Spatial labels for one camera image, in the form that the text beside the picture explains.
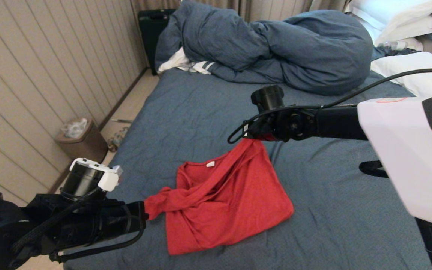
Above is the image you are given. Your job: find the red T-shirt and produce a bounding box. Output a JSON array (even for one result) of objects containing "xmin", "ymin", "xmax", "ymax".
[{"xmin": 144, "ymin": 139, "xmax": 295, "ymax": 256}]

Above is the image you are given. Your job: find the brown trash bin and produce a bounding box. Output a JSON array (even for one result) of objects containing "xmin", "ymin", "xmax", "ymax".
[{"xmin": 54, "ymin": 118, "xmax": 108, "ymax": 164}]

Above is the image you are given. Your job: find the pair of slippers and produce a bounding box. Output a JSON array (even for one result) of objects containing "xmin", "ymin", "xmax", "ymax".
[{"xmin": 107, "ymin": 127, "xmax": 129, "ymax": 152}]

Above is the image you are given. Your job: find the crumpled blue-grey duvet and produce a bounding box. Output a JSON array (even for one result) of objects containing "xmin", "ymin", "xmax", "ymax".
[{"xmin": 155, "ymin": 0, "xmax": 373, "ymax": 95}]

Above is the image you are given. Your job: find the clear plastic bin bag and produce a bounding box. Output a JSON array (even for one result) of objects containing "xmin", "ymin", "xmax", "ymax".
[{"xmin": 61, "ymin": 118, "xmax": 88, "ymax": 139}]

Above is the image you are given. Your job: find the white striped garment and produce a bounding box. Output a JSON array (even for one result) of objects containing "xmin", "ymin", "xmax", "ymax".
[{"xmin": 157, "ymin": 47, "xmax": 215, "ymax": 75}]

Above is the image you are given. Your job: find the blue-grey bed sheet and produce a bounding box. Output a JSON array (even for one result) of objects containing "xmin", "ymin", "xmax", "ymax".
[{"xmin": 63, "ymin": 67, "xmax": 432, "ymax": 270}]

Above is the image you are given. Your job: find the black suitcase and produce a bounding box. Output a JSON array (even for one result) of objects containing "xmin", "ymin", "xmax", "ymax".
[{"xmin": 137, "ymin": 9, "xmax": 176, "ymax": 75}]

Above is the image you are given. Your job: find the clear plastic bottle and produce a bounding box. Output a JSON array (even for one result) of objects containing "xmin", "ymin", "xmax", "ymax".
[{"xmin": 377, "ymin": 40, "xmax": 408, "ymax": 51}]

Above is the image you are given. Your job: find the large white pillow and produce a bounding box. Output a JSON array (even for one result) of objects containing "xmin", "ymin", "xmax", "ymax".
[{"xmin": 371, "ymin": 52, "xmax": 432, "ymax": 106}]

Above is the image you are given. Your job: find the black hanging strap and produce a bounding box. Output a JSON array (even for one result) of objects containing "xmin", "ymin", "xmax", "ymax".
[{"xmin": 359, "ymin": 160, "xmax": 389, "ymax": 179}]

